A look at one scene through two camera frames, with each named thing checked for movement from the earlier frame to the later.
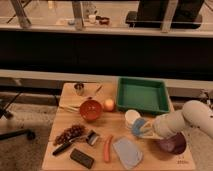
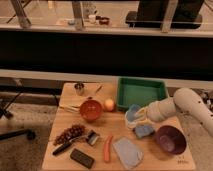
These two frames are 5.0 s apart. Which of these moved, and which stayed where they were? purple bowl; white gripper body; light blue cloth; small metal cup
Moved: white gripper body
Stayed: light blue cloth; small metal cup; purple bowl
